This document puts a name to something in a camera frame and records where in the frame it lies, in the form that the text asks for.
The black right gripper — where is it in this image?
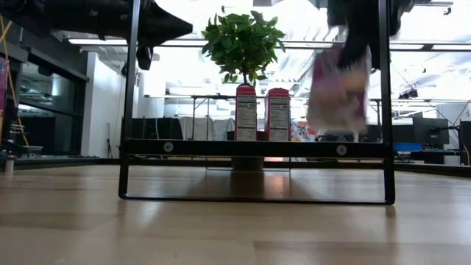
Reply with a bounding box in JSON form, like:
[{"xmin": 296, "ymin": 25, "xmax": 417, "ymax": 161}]
[{"xmin": 327, "ymin": 0, "xmax": 416, "ymax": 71}]

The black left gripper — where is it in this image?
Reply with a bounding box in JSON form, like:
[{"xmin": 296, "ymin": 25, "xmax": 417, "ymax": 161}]
[{"xmin": 51, "ymin": 0, "xmax": 193, "ymax": 71}]

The purple Raisin Bran cereal box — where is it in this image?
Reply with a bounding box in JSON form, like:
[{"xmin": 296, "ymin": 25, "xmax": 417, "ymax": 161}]
[{"xmin": 306, "ymin": 46, "xmax": 370, "ymax": 134}]

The red Froot Loops cereal box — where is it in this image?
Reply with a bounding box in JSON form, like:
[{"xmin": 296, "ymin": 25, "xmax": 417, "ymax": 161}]
[
  {"xmin": 264, "ymin": 87, "xmax": 291, "ymax": 143},
  {"xmin": 234, "ymin": 83, "xmax": 258, "ymax": 142}
]

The green plant in black pot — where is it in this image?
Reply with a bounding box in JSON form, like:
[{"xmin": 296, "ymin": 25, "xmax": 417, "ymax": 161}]
[{"xmin": 201, "ymin": 10, "xmax": 286, "ymax": 172}]

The colourful printed object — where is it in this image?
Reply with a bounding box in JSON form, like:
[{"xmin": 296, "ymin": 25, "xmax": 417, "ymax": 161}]
[{"xmin": 290, "ymin": 121, "xmax": 328, "ymax": 143}]

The black background monitor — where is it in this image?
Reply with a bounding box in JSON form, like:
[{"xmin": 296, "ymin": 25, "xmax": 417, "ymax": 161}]
[{"xmin": 411, "ymin": 116, "xmax": 450, "ymax": 146}]

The blue bin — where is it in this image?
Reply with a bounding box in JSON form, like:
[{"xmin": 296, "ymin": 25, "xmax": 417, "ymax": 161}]
[{"xmin": 392, "ymin": 142, "xmax": 423, "ymax": 153}]

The white cloth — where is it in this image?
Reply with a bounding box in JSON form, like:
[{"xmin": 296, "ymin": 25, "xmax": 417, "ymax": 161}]
[{"xmin": 178, "ymin": 116, "xmax": 236, "ymax": 141}]

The black metal table frame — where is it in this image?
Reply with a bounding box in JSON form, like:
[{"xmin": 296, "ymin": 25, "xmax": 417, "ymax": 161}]
[{"xmin": 0, "ymin": 156, "xmax": 471, "ymax": 178}]

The yellow cable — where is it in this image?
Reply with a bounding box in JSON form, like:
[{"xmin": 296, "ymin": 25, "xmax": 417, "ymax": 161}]
[{"xmin": 0, "ymin": 14, "xmax": 30, "ymax": 148}]

